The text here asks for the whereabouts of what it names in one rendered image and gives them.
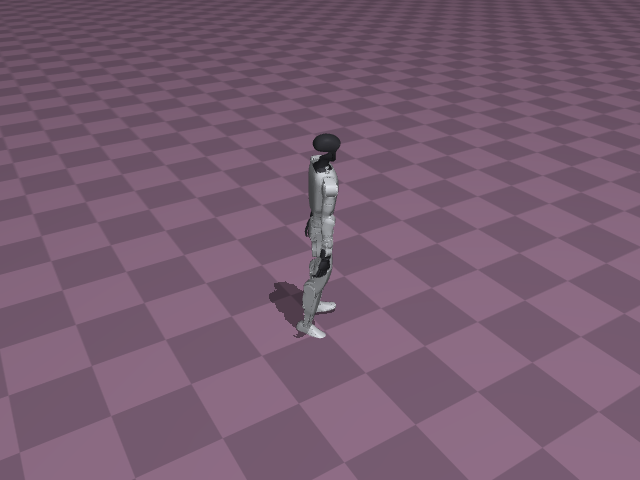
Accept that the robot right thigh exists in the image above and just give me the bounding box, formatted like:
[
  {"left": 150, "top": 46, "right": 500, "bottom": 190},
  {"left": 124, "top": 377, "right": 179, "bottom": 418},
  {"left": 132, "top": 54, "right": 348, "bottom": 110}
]
[{"left": 304, "top": 235, "right": 333, "bottom": 295}]

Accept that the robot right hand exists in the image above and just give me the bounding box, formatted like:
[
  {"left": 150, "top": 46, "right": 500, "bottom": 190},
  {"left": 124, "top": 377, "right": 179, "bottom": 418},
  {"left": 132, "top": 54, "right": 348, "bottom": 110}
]
[{"left": 312, "top": 249, "right": 331, "bottom": 278}]

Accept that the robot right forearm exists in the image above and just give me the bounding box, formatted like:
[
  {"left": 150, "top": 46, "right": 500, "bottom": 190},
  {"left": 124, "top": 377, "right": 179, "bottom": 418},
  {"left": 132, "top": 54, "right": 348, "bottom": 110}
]
[{"left": 320, "top": 219, "right": 334, "bottom": 257}]

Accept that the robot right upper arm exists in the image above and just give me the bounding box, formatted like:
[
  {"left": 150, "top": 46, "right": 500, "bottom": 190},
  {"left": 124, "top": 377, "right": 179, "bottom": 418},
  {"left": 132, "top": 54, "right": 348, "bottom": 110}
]
[{"left": 321, "top": 178, "right": 338, "bottom": 226}]

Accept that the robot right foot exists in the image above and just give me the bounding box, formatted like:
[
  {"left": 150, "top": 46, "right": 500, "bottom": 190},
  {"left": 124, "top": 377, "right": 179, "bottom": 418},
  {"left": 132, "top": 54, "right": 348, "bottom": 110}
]
[{"left": 296, "top": 320, "right": 326, "bottom": 338}]

